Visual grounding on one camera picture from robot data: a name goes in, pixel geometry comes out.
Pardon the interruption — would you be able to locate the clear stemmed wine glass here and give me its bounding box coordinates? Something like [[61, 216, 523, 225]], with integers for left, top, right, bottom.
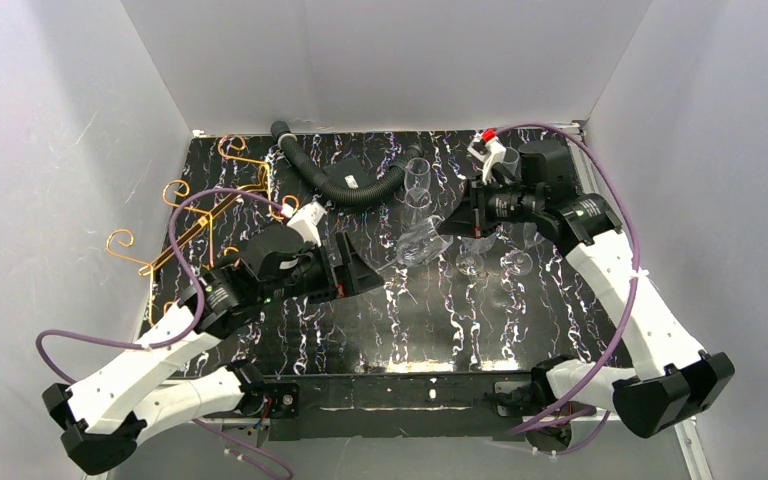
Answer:
[[396, 215, 454, 267]]

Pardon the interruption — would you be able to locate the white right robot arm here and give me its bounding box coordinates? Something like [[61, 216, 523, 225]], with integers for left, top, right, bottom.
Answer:
[[437, 179, 735, 438]]

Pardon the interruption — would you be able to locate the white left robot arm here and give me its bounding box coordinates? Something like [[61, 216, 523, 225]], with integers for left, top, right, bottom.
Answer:
[[42, 222, 384, 475]]

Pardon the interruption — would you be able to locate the black marble rack base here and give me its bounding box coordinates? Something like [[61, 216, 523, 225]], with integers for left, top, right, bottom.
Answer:
[[185, 135, 306, 266]]

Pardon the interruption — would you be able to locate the clear tumbler glass far right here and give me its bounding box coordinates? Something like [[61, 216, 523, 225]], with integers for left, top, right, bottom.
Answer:
[[455, 234, 497, 277]]

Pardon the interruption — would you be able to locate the tall clear flute front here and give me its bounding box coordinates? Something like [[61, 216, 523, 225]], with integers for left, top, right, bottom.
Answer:
[[401, 187, 431, 228]]

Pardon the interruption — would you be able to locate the tall clear flute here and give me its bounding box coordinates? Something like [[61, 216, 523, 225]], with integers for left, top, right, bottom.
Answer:
[[403, 157, 431, 191], [401, 187, 431, 228]]

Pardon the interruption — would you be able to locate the clear glass near right base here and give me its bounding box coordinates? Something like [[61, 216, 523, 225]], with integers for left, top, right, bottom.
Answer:
[[500, 224, 541, 276]]

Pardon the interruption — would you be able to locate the tall clear flute rear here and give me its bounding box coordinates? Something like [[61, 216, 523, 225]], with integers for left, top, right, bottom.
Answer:
[[403, 157, 431, 191]]

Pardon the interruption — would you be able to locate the black box with label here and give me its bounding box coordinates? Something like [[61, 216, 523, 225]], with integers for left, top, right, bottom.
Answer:
[[323, 157, 373, 190]]

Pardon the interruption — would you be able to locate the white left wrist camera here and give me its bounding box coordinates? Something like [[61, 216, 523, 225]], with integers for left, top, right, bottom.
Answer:
[[286, 201, 326, 246]]

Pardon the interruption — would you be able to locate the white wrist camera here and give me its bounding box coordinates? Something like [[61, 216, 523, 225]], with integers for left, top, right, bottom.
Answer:
[[467, 129, 506, 184], [286, 201, 326, 246]]

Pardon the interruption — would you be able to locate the gold wire glass rack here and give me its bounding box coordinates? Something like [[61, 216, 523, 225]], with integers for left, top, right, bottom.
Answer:
[[105, 134, 306, 333]]

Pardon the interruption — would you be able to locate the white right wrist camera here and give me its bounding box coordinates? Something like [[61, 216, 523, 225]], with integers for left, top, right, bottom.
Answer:
[[467, 129, 506, 184]]

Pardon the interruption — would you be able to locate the black corrugated hose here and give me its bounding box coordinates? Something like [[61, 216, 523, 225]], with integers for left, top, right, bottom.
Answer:
[[269, 120, 425, 208]]

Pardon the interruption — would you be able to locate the black front mounting rail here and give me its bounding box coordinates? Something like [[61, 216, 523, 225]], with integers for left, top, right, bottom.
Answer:
[[265, 371, 544, 441]]

